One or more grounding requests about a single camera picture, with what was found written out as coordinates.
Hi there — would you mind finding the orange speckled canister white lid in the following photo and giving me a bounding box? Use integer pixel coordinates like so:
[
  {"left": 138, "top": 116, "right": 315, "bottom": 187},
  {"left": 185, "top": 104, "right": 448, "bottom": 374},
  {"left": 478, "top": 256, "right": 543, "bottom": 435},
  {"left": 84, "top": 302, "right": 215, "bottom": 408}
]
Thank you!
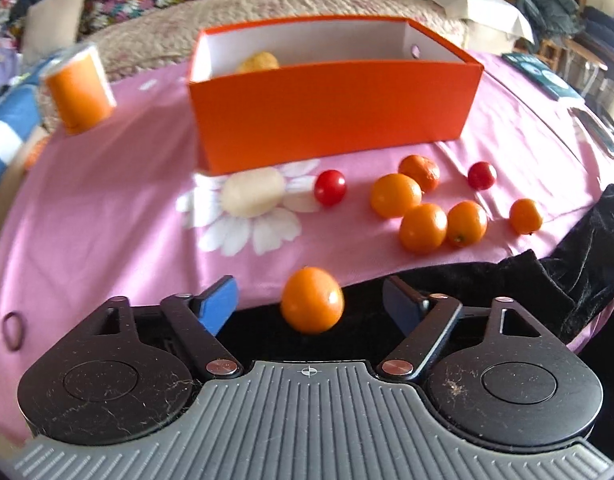
[{"left": 41, "top": 42, "right": 118, "bottom": 136}]

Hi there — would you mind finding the yellow citrus fruit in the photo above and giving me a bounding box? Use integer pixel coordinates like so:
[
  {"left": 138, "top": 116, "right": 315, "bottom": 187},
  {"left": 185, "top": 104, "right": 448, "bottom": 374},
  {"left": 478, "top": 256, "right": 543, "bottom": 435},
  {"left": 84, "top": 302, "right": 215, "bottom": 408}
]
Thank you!
[{"left": 237, "top": 51, "right": 280, "bottom": 74}]

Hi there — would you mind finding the small orange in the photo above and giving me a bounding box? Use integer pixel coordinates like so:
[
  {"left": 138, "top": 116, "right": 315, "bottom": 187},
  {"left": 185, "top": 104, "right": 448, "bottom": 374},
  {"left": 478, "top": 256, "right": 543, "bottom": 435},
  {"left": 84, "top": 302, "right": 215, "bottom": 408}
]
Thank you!
[
  {"left": 509, "top": 198, "right": 544, "bottom": 235},
  {"left": 399, "top": 203, "right": 448, "bottom": 254},
  {"left": 447, "top": 200, "right": 488, "bottom": 248},
  {"left": 281, "top": 266, "right": 345, "bottom": 335},
  {"left": 371, "top": 173, "right": 422, "bottom": 219}
]

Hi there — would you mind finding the red cherry tomato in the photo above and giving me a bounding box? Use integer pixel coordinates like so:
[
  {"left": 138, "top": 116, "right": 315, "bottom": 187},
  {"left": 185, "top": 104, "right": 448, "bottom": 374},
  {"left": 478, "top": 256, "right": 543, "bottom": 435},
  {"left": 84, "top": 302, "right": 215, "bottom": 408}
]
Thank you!
[
  {"left": 468, "top": 161, "right": 498, "bottom": 191},
  {"left": 314, "top": 170, "right": 348, "bottom": 207}
]

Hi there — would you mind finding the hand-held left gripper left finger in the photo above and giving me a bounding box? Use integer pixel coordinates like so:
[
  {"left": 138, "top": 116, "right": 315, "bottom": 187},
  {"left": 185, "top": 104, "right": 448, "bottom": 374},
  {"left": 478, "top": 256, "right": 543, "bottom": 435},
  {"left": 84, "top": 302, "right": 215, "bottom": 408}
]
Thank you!
[{"left": 86, "top": 275, "right": 244, "bottom": 380}]

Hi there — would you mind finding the beige pillow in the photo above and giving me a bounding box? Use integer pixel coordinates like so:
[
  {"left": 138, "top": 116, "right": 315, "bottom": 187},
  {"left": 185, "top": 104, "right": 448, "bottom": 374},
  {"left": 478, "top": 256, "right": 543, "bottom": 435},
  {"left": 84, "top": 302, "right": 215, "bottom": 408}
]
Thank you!
[{"left": 19, "top": 0, "right": 90, "bottom": 63}]

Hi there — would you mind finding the dark flat booklet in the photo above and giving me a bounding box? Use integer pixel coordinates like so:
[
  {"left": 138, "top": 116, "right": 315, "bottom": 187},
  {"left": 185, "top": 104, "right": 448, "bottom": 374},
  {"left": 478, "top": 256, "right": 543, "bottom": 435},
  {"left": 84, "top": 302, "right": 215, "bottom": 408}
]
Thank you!
[{"left": 568, "top": 106, "right": 614, "bottom": 155}]

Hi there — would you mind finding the blue white striped cover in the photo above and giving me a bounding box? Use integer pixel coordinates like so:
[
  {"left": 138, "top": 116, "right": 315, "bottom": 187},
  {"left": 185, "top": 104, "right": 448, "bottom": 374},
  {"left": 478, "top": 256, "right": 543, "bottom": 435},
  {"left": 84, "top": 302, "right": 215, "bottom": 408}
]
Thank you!
[{"left": 0, "top": 85, "right": 45, "bottom": 196}]

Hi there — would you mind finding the orange cardboard box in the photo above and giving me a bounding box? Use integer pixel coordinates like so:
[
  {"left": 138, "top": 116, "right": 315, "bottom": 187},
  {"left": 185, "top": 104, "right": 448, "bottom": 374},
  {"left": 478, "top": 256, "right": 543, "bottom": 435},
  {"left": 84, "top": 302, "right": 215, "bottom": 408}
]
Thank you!
[{"left": 187, "top": 16, "right": 484, "bottom": 176}]

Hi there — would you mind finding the dark hair tie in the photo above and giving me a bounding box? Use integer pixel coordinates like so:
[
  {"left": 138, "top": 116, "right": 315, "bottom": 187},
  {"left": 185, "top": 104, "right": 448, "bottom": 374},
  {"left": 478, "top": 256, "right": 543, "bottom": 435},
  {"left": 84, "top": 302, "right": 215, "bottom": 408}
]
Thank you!
[{"left": 2, "top": 312, "right": 26, "bottom": 350}]

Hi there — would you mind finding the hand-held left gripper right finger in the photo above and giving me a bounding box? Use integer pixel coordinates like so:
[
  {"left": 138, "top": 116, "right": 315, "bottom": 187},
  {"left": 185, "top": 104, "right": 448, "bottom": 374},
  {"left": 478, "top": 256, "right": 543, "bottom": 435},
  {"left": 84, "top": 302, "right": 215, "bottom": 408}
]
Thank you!
[{"left": 377, "top": 276, "right": 542, "bottom": 381}]

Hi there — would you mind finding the dark mandarin orange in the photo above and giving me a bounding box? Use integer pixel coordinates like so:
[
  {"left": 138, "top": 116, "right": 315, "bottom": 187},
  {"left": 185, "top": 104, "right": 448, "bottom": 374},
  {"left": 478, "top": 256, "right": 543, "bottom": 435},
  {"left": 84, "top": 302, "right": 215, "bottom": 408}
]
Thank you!
[{"left": 399, "top": 155, "right": 441, "bottom": 193}]

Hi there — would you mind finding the black velvet cloth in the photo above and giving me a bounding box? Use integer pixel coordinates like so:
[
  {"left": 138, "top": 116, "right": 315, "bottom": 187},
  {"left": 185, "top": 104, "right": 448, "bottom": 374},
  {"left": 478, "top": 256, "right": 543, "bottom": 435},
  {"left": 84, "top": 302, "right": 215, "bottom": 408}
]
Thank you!
[{"left": 218, "top": 181, "right": 614, "bottom": 411}]

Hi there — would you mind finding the pink tablecloth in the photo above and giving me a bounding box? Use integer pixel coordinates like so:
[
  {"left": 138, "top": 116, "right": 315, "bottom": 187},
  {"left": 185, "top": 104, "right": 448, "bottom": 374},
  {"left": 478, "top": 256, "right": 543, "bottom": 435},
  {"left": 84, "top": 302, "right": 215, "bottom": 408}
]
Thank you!
[{"left": 0, "top": 50, "right": 612, "bottom": 453}]

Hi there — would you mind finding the wooden stool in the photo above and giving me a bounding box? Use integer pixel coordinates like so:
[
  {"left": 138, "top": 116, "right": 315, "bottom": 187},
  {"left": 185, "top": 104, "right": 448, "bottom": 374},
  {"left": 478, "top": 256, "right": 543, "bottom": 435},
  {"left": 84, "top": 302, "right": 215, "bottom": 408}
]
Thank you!
[{"left": 538, "top": 35, "right": 608, "bottom": 102}]

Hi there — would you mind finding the teal book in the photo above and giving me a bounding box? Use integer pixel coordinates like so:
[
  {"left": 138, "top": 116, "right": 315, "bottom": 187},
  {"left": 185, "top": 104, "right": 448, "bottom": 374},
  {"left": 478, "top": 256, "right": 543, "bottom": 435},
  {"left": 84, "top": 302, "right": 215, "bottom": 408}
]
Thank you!
[{"left": 502, "top": 52, "right": 586, "bottom": 102}]

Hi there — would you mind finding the orange bin with plastic bag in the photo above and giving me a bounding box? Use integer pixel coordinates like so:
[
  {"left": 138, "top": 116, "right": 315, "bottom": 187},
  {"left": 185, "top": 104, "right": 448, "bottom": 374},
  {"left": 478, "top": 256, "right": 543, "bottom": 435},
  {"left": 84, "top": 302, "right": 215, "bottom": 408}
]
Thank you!
[{"left": 23, "top": 137, "right": 50, "bottom": 170}]

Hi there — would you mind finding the tan sofa cushion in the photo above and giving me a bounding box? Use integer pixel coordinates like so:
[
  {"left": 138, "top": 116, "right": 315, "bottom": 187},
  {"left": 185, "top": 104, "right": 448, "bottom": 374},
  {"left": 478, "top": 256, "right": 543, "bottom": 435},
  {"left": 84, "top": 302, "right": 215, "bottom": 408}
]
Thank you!
[{"left": 0, "top": 127, "right": 50, "bottom": 266}]

